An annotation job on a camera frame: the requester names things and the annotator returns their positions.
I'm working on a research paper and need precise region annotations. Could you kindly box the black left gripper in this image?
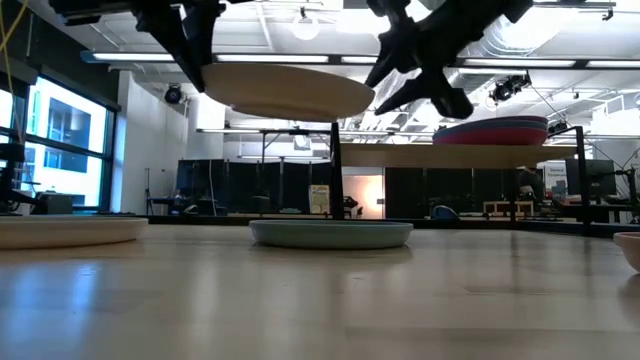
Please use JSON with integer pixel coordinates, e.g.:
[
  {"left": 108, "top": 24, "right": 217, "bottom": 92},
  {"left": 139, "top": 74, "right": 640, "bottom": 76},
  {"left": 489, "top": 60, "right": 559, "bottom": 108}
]
[{"left": 49, "top": 0, "right": 226, "bottom": 94}]

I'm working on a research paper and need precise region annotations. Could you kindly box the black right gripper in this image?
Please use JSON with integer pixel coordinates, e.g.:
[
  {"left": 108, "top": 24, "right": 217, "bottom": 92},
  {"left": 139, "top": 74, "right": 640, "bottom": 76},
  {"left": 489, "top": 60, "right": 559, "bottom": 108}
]
[{"left": 366, "top": 0, "right": 534, "bottom": 120}]

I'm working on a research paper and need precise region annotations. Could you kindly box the red plate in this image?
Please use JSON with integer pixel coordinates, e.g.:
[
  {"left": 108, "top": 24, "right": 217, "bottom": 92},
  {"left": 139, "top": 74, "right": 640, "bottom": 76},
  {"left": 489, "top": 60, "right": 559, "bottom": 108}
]
[{"left": 432, "top": 127, "right": 550, "bottom": 147}]

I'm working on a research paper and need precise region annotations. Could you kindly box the white plate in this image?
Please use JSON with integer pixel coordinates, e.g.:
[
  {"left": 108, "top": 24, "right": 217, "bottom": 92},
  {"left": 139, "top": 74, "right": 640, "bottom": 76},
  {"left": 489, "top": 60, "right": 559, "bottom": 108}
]
[
  {"left": 613, "top": 231, "right": 640, "bottom": 274},
  {"left": 201, "top": 62, "right": 376, "bottom": 124}
]

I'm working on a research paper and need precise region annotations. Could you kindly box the teal plate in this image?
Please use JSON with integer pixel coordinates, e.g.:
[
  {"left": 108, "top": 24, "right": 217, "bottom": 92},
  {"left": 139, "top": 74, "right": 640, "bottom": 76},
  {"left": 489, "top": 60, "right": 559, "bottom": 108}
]
[{"left": 248, "top": 219, "right": 415, "bottom": 251}]

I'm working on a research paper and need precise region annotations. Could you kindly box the peach plate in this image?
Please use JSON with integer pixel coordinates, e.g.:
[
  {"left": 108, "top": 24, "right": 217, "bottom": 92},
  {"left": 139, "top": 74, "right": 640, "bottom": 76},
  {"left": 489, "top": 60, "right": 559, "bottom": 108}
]
[{"left": 0, "top": 214, "right": 150, "bottom": 251}]

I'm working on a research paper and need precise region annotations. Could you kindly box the wooden shelf with black legs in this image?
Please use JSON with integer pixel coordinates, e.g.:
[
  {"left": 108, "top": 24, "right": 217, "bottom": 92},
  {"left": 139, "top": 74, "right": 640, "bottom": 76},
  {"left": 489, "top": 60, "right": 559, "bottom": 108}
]
[{"left": 329, "top": 122, "right": 589, "bottom": 237}]

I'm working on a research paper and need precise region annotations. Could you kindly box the long ceiling light strip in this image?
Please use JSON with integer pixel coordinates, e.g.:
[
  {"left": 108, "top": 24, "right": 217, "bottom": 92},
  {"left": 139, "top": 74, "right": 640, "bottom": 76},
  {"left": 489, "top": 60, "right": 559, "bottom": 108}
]
[{"left": 79, "top": 49, "right": 640, "bottom": 70}]

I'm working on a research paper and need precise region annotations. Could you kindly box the round white ceiling lamp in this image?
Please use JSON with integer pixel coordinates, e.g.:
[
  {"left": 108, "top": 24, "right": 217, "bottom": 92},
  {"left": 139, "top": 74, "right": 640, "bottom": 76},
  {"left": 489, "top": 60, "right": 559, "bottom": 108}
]
[{"left": 292, "top": 14, "right": 321, "bottom": 42}]

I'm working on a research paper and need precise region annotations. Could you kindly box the black chair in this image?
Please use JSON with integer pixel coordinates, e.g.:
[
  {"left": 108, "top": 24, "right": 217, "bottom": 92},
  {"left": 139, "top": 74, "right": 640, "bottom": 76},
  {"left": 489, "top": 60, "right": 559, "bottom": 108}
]
[{"left": 344, "top": 195, "right": 364, "bottom": 219}]

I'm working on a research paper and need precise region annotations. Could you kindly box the large window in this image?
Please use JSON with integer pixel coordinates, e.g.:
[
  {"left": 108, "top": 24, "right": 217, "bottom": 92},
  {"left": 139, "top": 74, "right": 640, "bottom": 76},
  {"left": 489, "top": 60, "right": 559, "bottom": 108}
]
[{"left": 0, "top": 74, "right": 121, "bottom": 211}]

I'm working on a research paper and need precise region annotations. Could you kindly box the person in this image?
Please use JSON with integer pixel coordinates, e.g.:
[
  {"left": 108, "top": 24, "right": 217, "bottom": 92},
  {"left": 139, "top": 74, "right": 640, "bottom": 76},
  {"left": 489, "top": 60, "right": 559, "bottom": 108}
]
[{"left": 517, "top": 166, "right": 546, "bottom": 202}]

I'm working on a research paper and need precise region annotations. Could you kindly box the yellow poster sign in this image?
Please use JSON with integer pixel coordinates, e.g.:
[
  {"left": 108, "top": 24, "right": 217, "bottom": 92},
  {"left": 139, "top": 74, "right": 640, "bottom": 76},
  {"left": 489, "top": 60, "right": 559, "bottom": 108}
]
[{"left": 308, "top": 184, "right": 331, "bottom": 215}]

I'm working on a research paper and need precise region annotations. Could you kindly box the low wooden bench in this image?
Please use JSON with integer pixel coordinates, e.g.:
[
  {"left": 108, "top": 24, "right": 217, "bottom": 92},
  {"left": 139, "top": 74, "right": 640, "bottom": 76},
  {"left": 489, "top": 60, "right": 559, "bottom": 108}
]
[{"left": 482, "top": 199, "right": 535, "bottom": 217}]

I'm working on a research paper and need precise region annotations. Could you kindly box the dark side table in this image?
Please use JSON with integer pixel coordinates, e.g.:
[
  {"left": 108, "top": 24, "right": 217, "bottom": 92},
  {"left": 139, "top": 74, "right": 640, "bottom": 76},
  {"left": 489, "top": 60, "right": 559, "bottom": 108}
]
[{"left": 147, "top": 189, "right": 229, "bottom": 217}]

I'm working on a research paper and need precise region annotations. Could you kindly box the white printed sign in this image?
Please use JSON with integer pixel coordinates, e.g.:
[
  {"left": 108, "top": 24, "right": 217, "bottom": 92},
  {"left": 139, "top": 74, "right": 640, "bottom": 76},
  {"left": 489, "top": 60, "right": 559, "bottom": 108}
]
[{"left": 544, "top": 160, "right": 569, "bottom": 201}]

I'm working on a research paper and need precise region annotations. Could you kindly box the dark green chair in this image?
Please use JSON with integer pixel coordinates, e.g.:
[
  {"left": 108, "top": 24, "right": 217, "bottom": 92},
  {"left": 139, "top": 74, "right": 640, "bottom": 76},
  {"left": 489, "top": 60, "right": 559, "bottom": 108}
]
[{"left": 249, "top": 194, "right": 271, "bottom": 216}]

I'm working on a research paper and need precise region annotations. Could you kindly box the dark computer monitor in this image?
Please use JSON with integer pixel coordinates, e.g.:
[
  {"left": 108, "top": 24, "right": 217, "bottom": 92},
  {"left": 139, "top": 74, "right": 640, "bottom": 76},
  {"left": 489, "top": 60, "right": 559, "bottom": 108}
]
[{"left": 566, "top": 158, "right": 617, "bottom": 199}]

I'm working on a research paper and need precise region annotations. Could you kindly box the black case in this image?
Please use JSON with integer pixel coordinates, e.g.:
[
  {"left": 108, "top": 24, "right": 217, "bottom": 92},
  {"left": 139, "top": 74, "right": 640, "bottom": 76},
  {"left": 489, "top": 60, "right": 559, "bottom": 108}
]
[{"left": 34, "top": 193, "right": 74, "bottom": 215}]

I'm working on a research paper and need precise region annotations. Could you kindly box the black equipment stand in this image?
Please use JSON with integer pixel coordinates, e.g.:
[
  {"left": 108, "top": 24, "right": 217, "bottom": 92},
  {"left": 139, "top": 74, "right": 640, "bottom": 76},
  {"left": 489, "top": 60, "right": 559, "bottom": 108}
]
[{"left": 0, "top": 142, "right": 39, "bottom": 214}]

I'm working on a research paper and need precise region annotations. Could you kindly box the black tripod stand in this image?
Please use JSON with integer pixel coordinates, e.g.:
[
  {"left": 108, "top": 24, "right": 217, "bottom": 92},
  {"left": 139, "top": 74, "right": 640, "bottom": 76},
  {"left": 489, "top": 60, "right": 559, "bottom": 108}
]
[{"left": 602, "top": 167, "right": 640, "bottom": 225}]

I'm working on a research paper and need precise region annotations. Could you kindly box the black ceiling camera cluster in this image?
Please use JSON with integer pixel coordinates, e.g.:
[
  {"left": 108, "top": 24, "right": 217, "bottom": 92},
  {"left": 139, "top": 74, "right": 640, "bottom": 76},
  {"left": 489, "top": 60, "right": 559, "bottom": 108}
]
[{"left": 488, "top": 73, "right": 533, "bottom": 104}]

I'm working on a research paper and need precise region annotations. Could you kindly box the distant black metal frame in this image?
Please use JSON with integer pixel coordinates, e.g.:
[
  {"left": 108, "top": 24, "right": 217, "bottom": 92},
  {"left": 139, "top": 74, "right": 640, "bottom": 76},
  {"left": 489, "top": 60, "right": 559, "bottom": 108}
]
[{"left": 196, "top": 127, "right": 461, "bottom": 196}]

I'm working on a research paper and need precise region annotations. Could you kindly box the black partition wall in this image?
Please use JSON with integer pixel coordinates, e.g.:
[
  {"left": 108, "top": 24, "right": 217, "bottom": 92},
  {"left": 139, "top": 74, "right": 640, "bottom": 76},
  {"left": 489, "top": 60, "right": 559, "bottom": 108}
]
[{"left": 176, "top": 158, "right": 546, "bottom": 219}]

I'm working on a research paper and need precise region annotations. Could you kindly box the yellow cable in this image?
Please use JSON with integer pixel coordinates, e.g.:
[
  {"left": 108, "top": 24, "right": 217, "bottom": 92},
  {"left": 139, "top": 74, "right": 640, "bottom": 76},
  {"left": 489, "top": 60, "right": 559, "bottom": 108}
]
[{"left": 0, "top": 0, "right": 31, "bottom": 146}]

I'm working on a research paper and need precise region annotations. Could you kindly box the black metal rig frame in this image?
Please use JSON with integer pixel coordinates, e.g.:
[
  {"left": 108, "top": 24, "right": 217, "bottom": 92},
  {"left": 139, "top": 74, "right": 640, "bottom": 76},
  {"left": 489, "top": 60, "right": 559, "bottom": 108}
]
[{"left": 112, "top": 212, "right": 640, "bottom": 240}]

